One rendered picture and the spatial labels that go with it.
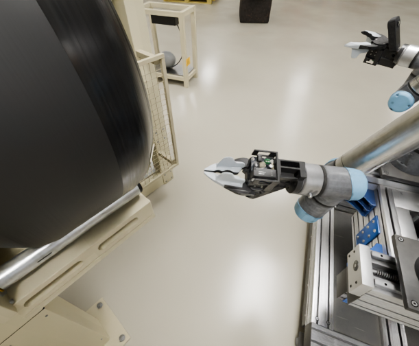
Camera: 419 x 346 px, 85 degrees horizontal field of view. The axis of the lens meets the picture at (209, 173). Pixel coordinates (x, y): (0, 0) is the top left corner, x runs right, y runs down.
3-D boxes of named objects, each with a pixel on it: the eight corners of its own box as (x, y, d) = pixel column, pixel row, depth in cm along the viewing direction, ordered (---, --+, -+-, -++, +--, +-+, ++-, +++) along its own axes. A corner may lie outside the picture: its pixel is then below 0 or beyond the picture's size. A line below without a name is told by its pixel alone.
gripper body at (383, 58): (361, 62, 97) (391, 71, 91) (369, 40, 90) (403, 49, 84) (369, 55, 100) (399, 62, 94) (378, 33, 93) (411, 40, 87)
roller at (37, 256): (1, 298, 45) (-16, 288, 42) (-4, 283, 47) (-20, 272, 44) (145, 193, 63) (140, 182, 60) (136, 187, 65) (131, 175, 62)
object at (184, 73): (187, 88, 288) (182, 12, 230) (146, 80, 303) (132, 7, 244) (198, 76, 311) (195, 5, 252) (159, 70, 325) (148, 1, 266)
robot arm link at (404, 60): (417, 51, 82) (425, 42, 85) (403, 47, 84) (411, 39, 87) (404, 71, 88) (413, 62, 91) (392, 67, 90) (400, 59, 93)
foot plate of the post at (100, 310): (79, 393, 99) (77, 394, 97) (53, 342, 111) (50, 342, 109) (131, 338, 112) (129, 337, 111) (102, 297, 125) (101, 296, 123)
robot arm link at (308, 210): (327, 205, 68) (350, 185, 59) (310, 231, 62) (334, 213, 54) (304, 189, 71) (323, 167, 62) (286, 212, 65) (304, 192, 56)
